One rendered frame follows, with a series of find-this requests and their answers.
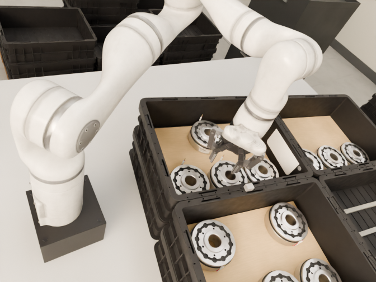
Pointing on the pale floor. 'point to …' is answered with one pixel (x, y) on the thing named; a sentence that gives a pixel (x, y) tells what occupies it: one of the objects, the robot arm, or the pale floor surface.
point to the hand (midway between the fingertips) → (224, 162)
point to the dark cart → (304, 18)
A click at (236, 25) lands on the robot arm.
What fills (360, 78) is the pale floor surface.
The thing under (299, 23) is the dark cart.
